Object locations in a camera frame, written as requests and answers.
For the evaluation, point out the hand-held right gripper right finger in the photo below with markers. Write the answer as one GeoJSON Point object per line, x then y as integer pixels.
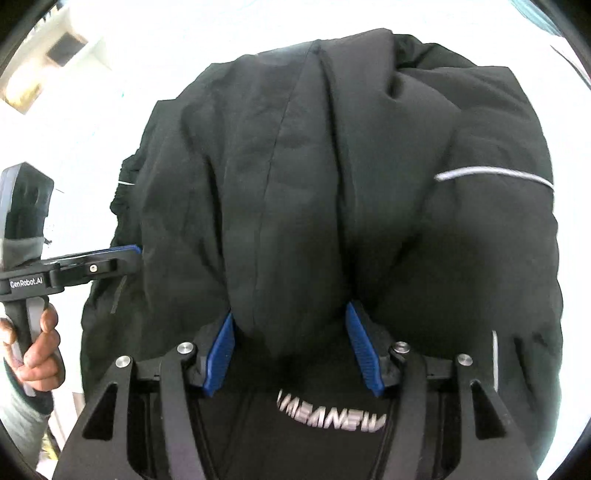
{"type": "Point", "coordinates": [364, 350]}

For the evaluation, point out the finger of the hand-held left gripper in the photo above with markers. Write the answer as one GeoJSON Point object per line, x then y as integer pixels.
{"type": "Point", "coordinates": [106, 263]}

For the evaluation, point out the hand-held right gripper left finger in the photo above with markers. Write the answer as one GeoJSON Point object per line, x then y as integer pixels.
{"type": "Point", "coordinates": [219, 355]}

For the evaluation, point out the black hooded jacket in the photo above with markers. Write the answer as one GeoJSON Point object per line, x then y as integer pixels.
{"type": "Point", "coordinates": [323, 184]}

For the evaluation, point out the person's left forearm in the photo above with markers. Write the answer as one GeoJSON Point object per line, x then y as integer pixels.
{"type": "Point", "coordinates": [18, 415]}

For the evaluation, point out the person's left hand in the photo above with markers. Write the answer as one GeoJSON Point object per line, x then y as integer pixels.
{"type": "Point", "coordinates": [46, 360]}

